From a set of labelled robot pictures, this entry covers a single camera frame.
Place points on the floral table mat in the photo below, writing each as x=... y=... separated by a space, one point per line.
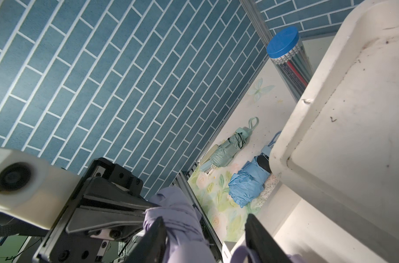
x=268 y=99

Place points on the green umbrella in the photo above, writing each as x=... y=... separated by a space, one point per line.
x=221 y=155

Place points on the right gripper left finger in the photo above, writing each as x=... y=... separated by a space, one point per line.
x=152 y=247

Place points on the white plastic drawer cabinet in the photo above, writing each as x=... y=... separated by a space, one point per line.
x=339 y=149

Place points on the blue umbrella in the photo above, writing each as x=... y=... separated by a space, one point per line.
x=248 y=183

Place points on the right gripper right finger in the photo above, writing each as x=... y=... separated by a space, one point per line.
x=258 y=239

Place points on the purple umbrella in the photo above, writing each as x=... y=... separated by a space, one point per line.
x=242 y=253
x=185 y=239

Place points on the white drawer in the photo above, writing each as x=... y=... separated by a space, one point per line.
x=300 y=228

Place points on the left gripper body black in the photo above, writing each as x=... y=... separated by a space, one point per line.
x=106 y=206

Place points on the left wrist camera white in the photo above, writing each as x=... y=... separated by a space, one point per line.
x=33 y=190

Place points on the pencil tube blue lid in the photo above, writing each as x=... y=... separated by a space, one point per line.
x=288 y=54

